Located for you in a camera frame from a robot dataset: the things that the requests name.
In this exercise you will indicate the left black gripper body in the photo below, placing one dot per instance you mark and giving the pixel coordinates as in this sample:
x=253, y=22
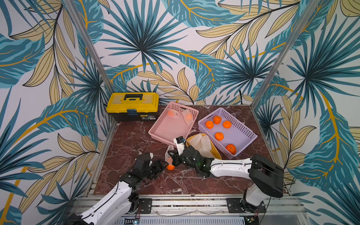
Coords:
x=152, y=171

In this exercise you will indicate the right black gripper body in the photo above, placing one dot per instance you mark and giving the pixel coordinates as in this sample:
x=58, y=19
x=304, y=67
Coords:
x=180, y=157

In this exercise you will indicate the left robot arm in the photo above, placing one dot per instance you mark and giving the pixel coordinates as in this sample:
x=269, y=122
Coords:
x=122, y=198

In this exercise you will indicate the pink perforated basket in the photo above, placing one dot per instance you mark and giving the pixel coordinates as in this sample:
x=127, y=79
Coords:
x=165, y=129

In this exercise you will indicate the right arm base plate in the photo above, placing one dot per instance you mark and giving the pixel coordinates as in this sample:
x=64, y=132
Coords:
x=238, y=205

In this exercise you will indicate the aluminium corner post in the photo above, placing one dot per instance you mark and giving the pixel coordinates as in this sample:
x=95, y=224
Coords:
x=81, y=29
x=288, y=45

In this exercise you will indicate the yellow black toolbox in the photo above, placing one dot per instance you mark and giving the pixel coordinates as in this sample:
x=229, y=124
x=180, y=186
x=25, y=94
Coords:
x=133, y=106

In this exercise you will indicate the yellow plastic tub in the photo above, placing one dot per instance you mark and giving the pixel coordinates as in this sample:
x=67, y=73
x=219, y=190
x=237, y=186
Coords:
x=214, y=151

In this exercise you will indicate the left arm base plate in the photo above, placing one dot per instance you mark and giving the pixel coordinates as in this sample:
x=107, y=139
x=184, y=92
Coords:
x=142, y=206

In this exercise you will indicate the aluminium front rail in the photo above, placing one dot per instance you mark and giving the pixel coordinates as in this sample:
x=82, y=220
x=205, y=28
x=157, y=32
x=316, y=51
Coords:
x=205, y=210

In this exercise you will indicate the purple perforated basket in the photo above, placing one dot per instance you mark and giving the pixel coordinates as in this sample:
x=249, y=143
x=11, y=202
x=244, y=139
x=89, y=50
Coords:
x=238, y=134

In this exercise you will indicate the right aluminium corner post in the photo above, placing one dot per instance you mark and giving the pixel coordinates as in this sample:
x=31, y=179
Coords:
x=288, y=45

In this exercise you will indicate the left aluminium corner post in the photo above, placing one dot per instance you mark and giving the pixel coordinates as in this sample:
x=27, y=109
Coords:
x=81, y=29

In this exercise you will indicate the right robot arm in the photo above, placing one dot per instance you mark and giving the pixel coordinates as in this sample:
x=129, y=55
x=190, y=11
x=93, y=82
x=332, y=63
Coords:
x=267, y=177

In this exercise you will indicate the white foam net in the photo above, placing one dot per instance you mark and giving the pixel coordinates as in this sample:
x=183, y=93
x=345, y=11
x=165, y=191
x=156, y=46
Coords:
x=168, y=158
x=204, y=147
x=195, y=140

